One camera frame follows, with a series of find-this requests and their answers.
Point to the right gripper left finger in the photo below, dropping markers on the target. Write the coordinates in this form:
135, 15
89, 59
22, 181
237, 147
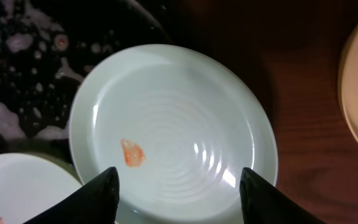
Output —
95, 202

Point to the light blue plate front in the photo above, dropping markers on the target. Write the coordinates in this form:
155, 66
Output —
29, 185

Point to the light green plate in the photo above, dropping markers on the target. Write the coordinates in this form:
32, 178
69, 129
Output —
178, 126

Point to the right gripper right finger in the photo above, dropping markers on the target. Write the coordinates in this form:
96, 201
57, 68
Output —
262, 203

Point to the round black tray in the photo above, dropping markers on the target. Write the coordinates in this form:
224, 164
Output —
47, 48

